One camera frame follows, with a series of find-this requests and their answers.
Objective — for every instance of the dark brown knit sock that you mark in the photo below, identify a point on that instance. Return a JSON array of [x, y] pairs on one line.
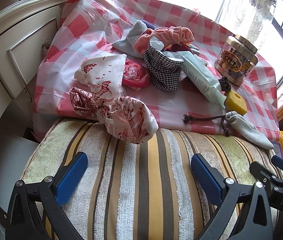
[[225, 85]]

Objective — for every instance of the black white houndstooth hat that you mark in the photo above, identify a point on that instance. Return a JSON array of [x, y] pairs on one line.
[[163, 66]]

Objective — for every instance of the magenta knit sock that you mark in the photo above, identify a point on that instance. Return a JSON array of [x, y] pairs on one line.
[[178, 47]]

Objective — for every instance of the gold lidded snack jar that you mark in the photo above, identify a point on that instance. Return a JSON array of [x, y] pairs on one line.
[[236, 59]]

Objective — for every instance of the purple knit hat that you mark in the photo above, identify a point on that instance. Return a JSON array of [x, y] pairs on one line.
[[149, 25]]

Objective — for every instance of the cream wooden cabinet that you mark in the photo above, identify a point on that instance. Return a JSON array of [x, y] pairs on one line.
[[27, 28]]

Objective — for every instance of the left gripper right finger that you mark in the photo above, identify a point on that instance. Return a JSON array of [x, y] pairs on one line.
[[254, 220]]

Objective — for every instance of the red white checkered tablecloth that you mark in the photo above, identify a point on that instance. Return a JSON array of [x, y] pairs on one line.
[[89, 27]]

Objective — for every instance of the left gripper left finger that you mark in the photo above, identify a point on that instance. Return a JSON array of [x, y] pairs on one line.
[[23, 219]]

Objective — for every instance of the pink cartoon mini backpack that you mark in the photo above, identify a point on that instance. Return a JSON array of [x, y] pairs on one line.
[[135, 75]]

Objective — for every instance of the lace sheer curtain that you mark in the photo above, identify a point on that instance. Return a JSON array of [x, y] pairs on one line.
[[246, 17]]

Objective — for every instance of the salmon pink cloth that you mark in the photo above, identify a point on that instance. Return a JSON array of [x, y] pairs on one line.
[[169, 36]]

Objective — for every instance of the red toile print cloth bag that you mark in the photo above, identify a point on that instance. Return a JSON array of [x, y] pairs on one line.
[[103, 98]]

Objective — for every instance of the pale green wipes pack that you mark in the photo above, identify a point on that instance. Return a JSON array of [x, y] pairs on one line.
[[200, 76]]

